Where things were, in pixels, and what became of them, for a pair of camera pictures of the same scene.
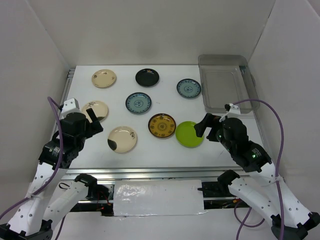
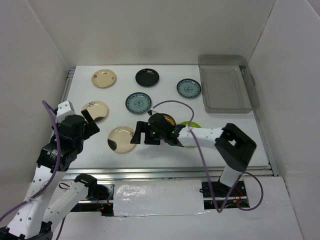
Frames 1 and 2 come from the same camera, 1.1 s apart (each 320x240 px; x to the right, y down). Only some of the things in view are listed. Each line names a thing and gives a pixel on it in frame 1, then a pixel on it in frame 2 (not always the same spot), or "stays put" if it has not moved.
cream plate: (100, 108) stays put
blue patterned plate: (138, 102) stays put
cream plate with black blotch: (122, 139) stays put
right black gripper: (210, 120) to (143, 126)
